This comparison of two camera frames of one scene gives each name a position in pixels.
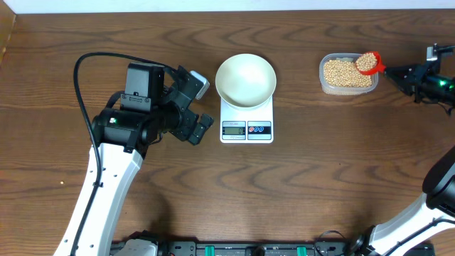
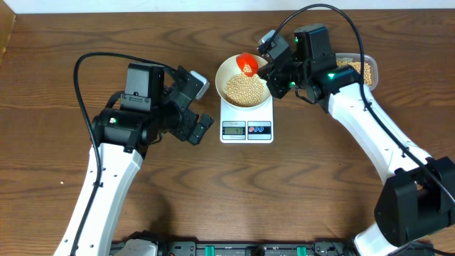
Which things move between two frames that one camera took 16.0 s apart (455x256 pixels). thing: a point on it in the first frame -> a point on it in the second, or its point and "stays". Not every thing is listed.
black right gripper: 414,82 -> 272,77
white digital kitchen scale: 254,125 stays
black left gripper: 182,130 stays
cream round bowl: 245,80 stays
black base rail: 296,248 stays
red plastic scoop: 378,68 -> 245,57
